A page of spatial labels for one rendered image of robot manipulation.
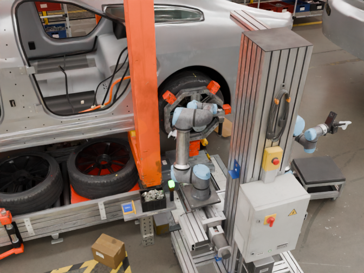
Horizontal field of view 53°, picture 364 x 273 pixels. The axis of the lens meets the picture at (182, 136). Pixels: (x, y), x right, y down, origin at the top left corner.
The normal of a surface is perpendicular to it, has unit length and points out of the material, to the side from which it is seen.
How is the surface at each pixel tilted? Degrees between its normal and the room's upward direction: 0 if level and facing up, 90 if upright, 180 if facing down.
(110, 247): 0
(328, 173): 0
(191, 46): 90
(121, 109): 90
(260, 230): 90
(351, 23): 85
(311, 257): 0
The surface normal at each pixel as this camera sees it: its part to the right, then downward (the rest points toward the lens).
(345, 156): 0.00, -0.80
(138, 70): 0.29, 0.57
